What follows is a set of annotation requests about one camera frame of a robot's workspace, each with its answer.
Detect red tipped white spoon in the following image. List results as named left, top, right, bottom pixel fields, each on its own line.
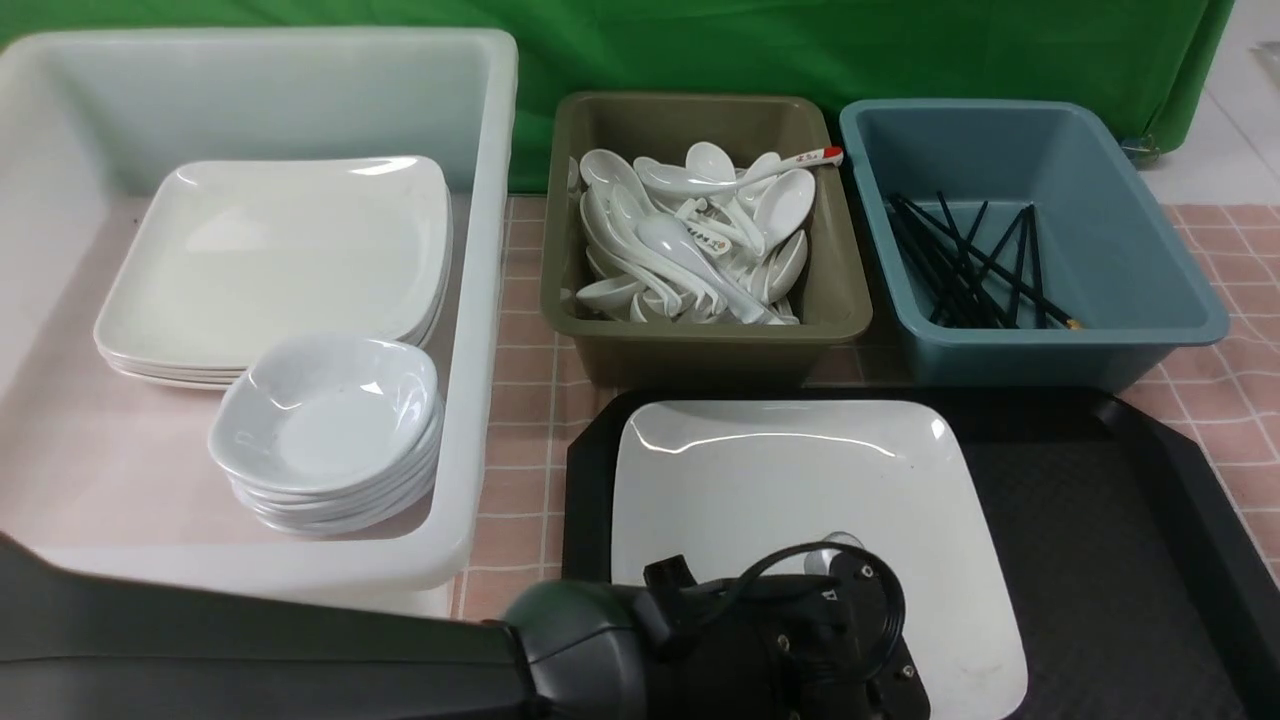
left=634, top=146, right=845, bottom=199

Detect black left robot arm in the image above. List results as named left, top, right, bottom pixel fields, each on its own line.
left=1, top=537, right=932, bottom=719

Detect stack of small white bowls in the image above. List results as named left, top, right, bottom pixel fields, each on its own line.
left=207, top=334, right=445, bottom=537

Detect pile of white spoons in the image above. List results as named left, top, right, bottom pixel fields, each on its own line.
left=572, top=141, right=823, bottom=325

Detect black serving tray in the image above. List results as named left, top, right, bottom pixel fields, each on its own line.
left=556, top=388, right=1280, bottom=720

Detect green backdrop cloth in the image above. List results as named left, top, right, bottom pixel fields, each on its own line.
left=1, top=1, right=1233, bottom=193

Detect large white square plate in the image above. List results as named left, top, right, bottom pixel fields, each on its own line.
left=611, top=400, right=1029, bottom=719

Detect large white plastic tub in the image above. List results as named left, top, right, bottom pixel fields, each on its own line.
left=3, top=27, right=518, bottom=615

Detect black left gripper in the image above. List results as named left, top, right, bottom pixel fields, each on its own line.
left=640, top=544, right=931, bottom=719

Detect pink checkered tablecloth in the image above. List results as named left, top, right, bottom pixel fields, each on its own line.
left=449, top=197, right=1277, bottom=619

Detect stack of white square plates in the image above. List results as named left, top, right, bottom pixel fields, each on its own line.
left=93, top=155, right=454, bottom=384

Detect black chopsticks in blue bin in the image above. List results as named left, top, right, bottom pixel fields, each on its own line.
left=887, top=193, right=1083, bottom=331

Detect blue plastic bin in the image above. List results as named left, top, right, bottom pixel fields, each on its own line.
left=838, top=99, right=1229, bottom=392

